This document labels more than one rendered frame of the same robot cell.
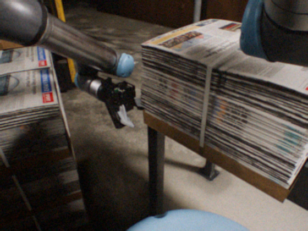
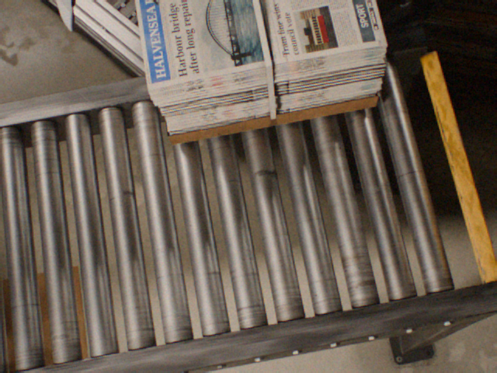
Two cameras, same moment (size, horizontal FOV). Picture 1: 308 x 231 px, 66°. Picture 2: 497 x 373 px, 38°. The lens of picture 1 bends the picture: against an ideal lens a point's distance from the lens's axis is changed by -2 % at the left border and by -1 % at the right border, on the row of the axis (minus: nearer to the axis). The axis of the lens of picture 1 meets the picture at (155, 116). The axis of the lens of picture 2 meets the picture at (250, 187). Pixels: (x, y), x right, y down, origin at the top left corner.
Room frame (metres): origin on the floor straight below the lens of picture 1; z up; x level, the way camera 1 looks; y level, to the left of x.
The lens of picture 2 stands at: (0.92, -0.68, 2.03)
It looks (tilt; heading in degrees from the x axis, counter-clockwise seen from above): 73 degrees down; 137
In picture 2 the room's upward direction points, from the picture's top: 11 degrees counter-clockwise
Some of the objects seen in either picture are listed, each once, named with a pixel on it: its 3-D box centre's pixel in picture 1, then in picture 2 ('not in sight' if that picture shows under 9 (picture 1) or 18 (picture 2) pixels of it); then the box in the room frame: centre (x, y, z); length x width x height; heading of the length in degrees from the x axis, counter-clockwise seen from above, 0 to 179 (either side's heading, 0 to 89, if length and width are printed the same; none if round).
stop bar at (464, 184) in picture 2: not in sight; (459, 162); (0.92, -0.17, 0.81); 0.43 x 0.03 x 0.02; 137
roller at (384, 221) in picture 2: not in sight; (373, 178); (0.81, -0.27, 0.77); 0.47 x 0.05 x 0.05; 137
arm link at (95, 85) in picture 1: (103, 89); not in sight; (0.74, 0.18, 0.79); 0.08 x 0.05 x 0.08; 137
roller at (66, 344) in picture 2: not in sight; (55, 238); (0.40, -0.69, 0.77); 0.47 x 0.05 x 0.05; 137
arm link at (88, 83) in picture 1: (89, 82); not in sight; (0.80, 0.24, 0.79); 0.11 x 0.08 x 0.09; 47
